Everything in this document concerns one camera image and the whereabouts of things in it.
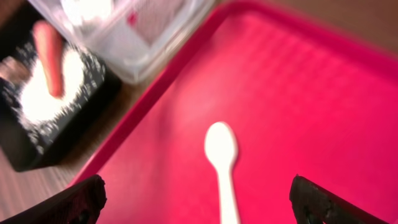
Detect white plastic spoon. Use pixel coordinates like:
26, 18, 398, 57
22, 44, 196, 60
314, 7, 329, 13
204, 121, 240, 224

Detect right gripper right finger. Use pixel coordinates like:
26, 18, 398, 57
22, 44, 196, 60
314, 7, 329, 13
289, 175, 386, 224

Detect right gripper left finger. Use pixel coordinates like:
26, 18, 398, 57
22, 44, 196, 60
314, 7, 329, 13
1, 174, 107, 224

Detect clear plastic storage bin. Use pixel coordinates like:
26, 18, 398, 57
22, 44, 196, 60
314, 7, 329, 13
29, 0, 215, 84

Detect orange carrot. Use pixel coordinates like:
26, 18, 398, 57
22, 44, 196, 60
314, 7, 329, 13
33, 20, 64, 98

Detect black plastic tray bin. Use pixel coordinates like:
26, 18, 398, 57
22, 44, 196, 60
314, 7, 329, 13
1, 2, 121, 172

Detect white rice leftovers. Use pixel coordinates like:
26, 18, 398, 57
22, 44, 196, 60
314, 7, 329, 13
2, 42, 105, 155

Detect red serving tray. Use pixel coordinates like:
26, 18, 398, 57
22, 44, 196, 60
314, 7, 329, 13
76, 1, 397, 223

